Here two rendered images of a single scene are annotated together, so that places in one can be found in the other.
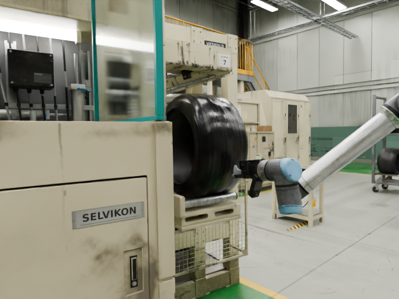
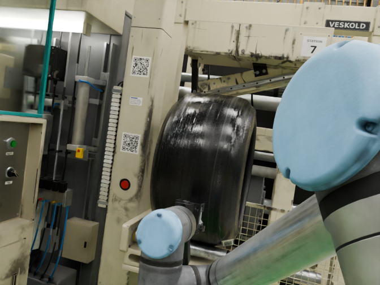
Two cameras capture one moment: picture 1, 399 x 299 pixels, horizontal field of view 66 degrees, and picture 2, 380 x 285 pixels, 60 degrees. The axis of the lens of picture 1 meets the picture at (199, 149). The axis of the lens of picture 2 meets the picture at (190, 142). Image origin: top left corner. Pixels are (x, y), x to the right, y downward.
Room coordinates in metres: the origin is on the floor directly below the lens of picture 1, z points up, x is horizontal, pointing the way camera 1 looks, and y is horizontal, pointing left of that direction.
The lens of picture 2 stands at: (0.75, -0.86, 1.32)
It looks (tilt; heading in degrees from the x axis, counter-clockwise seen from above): 3 degrees down; 47
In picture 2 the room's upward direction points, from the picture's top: 8 degrees clockwise
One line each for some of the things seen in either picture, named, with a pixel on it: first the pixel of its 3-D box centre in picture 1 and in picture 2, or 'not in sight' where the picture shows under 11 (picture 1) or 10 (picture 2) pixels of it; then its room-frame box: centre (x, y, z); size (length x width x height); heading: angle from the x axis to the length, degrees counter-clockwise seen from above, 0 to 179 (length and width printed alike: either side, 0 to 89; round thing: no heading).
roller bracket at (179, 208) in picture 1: (163, 199); (146, 224); (1.54, 0.19, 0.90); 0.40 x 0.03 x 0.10; 33
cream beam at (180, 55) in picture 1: (183, 59); (257, 47); (1.96, 0.09, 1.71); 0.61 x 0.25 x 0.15; 123
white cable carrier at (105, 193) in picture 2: not in sight; (113, 147); (1.41, 0.30, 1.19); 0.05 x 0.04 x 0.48; 33
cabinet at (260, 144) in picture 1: (252, 160); not in sight; (6.50, -1.12, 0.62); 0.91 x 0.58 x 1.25; 132
